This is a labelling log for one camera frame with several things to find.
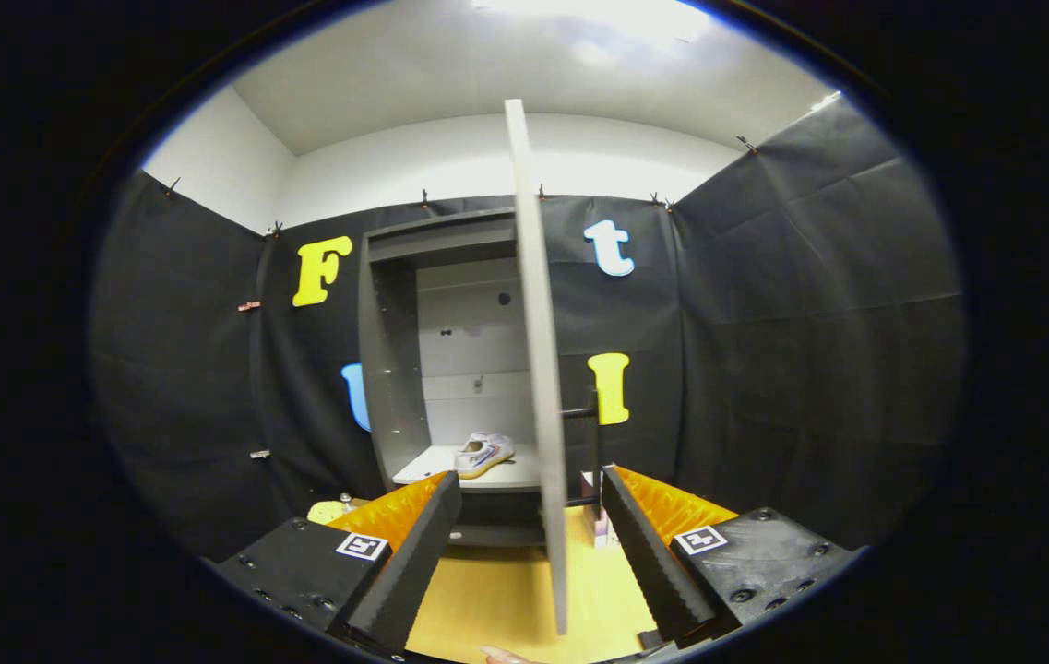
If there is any grey shoe cabinet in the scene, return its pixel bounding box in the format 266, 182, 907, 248
357, 207, 545, 551

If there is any black backdrop cloth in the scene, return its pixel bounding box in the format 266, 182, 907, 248
89, 97, 966, 563

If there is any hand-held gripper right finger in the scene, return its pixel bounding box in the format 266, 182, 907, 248
601, 465, 864, 646

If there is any beige shoe cabinet door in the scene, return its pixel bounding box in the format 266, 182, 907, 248
503, 99, 605, 637

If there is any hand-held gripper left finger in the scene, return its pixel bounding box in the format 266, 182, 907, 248
209, 470, 464, 654

